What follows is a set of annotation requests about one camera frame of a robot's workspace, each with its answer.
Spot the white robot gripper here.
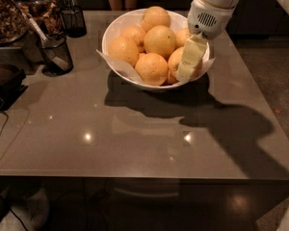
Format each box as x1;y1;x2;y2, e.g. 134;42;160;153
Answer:
176;0;234;83

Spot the orange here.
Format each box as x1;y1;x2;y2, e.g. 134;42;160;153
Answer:
108;36;139;66
167;47;202;85
121;25;146;53
175;28;191;48
141;6;171;32
144;25;176;59
135;53;169;86

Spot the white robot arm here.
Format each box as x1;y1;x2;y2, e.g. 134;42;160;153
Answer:
176;0;289;83

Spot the white ceramic bowl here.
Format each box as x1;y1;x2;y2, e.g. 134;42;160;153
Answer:
96;9;215;92

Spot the far black mesh cup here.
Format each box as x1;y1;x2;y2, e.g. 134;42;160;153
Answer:
61;6;87;38

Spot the black mesh cup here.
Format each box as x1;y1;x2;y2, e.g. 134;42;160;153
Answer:
61;6;87;38
37;34;73;76

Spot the near black mesh cup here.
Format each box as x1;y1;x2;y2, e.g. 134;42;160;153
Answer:
37;34;73;76

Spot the glass jar of nuts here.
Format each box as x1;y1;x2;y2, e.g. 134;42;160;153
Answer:
0;0;28;45

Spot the dark brown device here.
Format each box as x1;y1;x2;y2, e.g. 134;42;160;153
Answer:
0;64;27;111

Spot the light object under table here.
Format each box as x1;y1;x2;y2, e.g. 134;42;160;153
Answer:
0;187;50;231

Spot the metal scoop with handle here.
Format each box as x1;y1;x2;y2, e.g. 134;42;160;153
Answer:
0;0;71;72

